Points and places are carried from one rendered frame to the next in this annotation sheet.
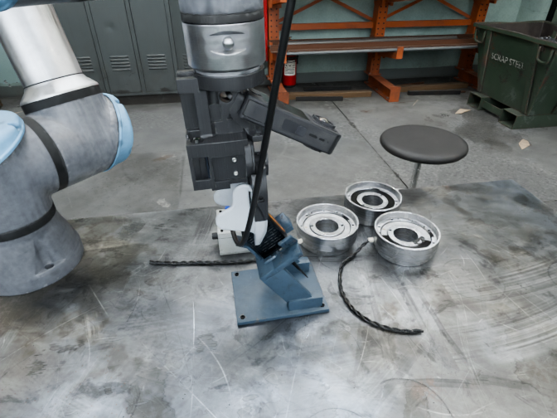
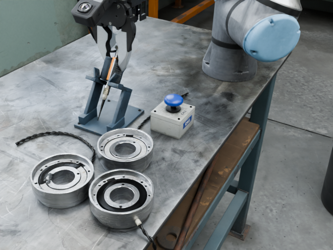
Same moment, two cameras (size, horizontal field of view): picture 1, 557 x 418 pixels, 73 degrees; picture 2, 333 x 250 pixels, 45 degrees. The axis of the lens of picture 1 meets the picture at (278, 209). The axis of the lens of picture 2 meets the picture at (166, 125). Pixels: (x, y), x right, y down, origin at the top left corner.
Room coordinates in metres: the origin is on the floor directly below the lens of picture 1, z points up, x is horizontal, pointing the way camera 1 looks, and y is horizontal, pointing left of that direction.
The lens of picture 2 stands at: (0.94, -0.52, 1.29)
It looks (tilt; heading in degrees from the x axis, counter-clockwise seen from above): 34 degrees down; 127
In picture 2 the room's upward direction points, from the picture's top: 2 degrees clockwise
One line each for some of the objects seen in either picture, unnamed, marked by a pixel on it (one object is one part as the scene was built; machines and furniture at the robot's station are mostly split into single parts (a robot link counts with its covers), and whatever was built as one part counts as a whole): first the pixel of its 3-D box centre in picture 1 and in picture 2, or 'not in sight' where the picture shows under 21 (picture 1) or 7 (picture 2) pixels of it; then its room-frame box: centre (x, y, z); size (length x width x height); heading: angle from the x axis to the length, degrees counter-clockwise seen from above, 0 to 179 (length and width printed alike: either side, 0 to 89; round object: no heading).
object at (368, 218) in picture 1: (371, 203); (122, 199); (0.60, -0.18, 0.82); 0.10 x 0.10 x 0.04
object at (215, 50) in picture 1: (225, 46); not in sight; (0.38, 0.05, 1.14); 0.08 x 0.08 x 0.05
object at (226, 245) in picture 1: (235, 229); (174, 116); (0.52, 0.07, 0.82); 0.08 x 0.07 x 0.05; 99
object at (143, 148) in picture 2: (326, 230); (125, 152); (0.52, -0.08, 0.82); 0.08 x 0.08 x 0.02
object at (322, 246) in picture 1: (326, 229); (125, 152); (0.52, -0.08, 0.82); 0.10 x 0.10 x 0.04
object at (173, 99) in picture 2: not in sight; (173, 107); (0.52, 0.07, 0.85); 0.04 x 0.04 x 0.05
